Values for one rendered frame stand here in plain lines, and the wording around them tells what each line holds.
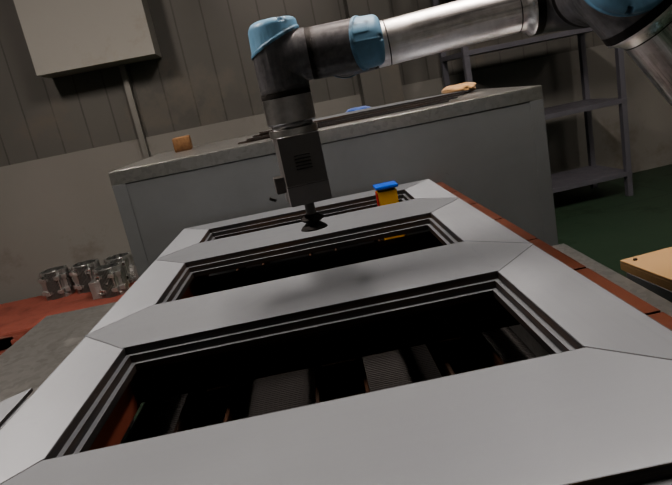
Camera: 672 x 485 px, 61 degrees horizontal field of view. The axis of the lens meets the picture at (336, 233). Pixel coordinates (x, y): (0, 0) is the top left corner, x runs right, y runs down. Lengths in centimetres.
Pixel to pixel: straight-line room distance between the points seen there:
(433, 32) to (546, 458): 69
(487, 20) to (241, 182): 95
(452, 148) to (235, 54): 292
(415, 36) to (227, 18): 356
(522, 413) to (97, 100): 424
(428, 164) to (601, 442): 132
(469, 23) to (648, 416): 67
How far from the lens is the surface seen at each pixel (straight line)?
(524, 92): 181
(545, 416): 54
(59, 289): 441
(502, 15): 101
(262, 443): 56
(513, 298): 80
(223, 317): 90
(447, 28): 99
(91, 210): 464
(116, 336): 96
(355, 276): 94
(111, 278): 398
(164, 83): 448
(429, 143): 173
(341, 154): 170
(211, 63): 445
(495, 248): 97
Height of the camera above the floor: 114
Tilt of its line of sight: 14 degrees down
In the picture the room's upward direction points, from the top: 11 degrees counter-clockwise
